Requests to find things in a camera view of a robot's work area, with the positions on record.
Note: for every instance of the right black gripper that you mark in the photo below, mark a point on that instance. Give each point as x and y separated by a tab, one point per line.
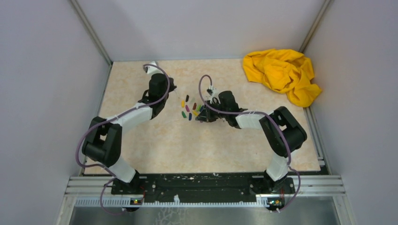
205	116

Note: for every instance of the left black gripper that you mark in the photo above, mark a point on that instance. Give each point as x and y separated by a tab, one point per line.
172	86

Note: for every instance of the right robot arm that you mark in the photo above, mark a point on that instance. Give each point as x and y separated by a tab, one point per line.
282	131

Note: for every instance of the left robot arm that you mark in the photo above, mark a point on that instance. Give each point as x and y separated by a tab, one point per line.
103	144

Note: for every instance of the yellow crumpled cloth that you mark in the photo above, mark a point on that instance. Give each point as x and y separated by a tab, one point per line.
284	71

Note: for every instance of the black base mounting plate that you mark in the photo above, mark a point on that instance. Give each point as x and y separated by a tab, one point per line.
203	187

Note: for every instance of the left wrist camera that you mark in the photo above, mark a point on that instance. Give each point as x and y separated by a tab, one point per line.
152	68

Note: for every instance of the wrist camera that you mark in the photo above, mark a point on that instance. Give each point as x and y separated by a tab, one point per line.
213	94
152	68

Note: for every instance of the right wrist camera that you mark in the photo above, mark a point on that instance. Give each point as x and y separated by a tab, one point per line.
213	94

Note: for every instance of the left corner aluminium post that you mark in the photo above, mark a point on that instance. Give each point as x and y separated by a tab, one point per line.
90	30

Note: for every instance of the corner aluminium post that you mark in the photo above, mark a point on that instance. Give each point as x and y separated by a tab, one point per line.
316	23
90	30

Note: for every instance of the white cable duct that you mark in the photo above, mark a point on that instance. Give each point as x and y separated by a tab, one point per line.
128	202

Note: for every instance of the right corner aluminium post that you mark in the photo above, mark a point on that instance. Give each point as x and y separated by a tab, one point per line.
316	23

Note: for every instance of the aluminium frame rail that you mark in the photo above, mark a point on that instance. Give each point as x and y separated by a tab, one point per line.
310	185

